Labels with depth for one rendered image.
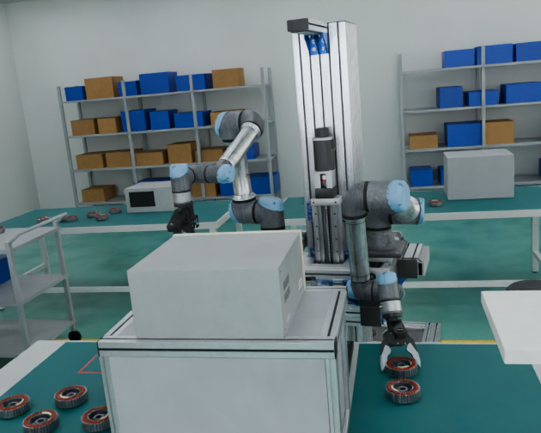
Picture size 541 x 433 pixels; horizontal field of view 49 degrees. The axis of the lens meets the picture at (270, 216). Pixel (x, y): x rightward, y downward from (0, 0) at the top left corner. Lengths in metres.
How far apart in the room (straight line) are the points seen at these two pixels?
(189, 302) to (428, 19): 7.29
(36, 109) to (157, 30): 2.36
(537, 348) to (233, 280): 0.75
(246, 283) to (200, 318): 0.17
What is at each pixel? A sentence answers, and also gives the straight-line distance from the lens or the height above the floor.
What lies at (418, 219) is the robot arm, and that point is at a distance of 2.60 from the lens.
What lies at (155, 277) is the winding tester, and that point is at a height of 1.30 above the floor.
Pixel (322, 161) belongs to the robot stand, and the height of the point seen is 1.42.
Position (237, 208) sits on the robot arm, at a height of 1.23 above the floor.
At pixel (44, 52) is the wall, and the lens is 10.06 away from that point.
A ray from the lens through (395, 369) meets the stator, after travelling 2.19.
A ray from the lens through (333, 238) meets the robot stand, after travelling 2.81.
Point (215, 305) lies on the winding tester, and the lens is 1.65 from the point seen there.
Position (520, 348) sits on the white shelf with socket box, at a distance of 1.38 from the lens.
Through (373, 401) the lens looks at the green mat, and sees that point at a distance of 2.07.
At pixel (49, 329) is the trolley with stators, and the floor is 0.18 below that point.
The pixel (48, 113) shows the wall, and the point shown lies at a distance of 10.08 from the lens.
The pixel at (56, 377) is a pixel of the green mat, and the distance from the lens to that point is 2.54.
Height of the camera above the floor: 1.79
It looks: 13 degrees down
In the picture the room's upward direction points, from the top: 5 degrees counter-clockwise
